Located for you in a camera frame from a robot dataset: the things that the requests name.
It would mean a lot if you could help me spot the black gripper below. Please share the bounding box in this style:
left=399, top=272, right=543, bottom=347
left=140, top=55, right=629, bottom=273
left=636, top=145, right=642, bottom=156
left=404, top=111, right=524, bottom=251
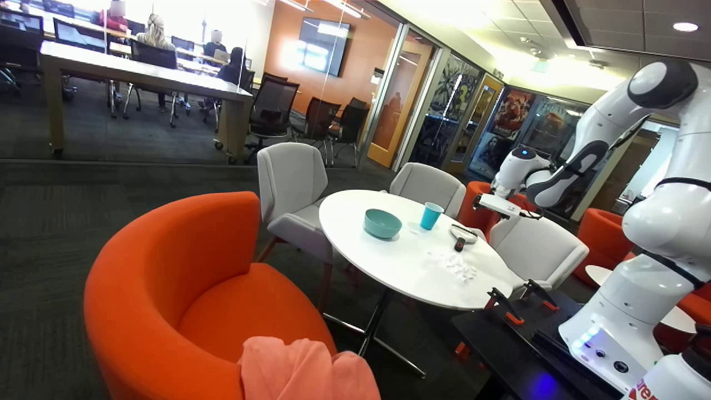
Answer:
left=476, top=192, right=543, bottom=222

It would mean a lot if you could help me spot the person in red shirt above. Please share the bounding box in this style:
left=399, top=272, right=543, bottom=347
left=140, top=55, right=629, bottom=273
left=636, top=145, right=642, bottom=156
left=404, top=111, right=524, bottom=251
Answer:
left=98, top=0, right=130, bottom=36

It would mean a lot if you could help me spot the grey upholstered chair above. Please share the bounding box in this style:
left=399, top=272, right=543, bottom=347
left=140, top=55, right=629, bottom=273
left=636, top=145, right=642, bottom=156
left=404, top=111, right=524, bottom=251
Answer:
left=386, top=160, right=468, bottom=217
left=253, top=140, right=336, bottom=263
left=487, top=214, right=591, bottom=293

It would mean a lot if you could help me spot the orange armchair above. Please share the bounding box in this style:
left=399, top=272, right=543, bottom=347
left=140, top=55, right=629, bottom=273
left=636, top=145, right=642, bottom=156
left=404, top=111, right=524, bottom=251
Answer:
left=82, top=190, right=339, bottom=400

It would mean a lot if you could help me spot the pink cloth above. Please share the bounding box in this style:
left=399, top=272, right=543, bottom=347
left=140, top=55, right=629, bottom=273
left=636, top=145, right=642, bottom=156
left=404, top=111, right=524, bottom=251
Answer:
left=238, top=334, right=383, bottom=400

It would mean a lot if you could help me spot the round table pedestal base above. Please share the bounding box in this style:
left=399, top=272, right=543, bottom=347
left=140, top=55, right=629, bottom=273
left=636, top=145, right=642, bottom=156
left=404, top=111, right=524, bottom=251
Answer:
left=319, top=292, right=430, bottom=380

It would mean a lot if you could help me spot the teal bowl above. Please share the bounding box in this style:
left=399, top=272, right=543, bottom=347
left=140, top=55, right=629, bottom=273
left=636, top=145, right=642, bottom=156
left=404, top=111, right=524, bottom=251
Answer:
left=362, top=207, right=404, bottom=242

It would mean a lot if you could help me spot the white foam litter pile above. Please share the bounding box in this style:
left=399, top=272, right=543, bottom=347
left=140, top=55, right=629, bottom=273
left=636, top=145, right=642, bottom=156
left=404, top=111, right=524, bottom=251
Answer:
left=434, top=251, right=479, bottom=286

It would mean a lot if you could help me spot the wall television screen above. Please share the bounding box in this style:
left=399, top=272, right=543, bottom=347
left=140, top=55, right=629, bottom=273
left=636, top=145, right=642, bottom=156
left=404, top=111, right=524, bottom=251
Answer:
left=294, top=18, right=352, bottom=80

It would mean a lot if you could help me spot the red clamp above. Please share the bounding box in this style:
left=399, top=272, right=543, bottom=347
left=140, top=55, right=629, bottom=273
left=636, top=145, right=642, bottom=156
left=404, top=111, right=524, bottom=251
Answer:
left=517, top=277, right=562, bottom=316
left=483, top=284, right=528, bottom=328

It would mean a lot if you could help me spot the teal plastic cup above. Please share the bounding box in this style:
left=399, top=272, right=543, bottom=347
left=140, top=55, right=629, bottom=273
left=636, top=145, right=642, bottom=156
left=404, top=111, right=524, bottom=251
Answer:
left=418, top=201, right=444, bottom=233

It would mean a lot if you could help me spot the blond seated person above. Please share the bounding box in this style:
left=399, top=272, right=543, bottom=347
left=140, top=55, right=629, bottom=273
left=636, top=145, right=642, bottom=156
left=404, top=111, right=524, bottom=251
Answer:
left=140, top=8, right=175, bottom=53

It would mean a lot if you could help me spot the black office chair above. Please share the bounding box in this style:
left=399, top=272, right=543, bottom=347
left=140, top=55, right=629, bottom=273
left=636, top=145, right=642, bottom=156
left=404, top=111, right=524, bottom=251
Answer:
left=330, top=95, right=370, bottom=163
left=249, top=73, right=302, bottom=145
left=302, top=95, right=344, bottom=145

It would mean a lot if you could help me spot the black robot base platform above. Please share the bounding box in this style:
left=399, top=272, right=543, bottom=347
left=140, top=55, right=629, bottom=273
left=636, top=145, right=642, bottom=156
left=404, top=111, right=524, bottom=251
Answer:
left=420, top=284, right=640, bottom=400

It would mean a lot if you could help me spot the long wooden table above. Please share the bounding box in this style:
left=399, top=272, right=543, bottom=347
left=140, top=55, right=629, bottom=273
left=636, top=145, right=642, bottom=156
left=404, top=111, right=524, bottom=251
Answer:
left=40, top=41, right=256, bottom=164

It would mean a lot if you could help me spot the orange wooden door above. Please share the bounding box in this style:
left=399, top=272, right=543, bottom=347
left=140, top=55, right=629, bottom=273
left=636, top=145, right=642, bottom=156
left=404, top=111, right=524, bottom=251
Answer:
left=366, top=30, right=437, bottom=172

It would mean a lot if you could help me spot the orange lounge chair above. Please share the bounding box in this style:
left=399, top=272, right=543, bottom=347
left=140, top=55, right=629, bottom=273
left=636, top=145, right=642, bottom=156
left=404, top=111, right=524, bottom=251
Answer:
left=454, top=178, right=540, bottom=237
left=574, top=207, right=640, bottom=273

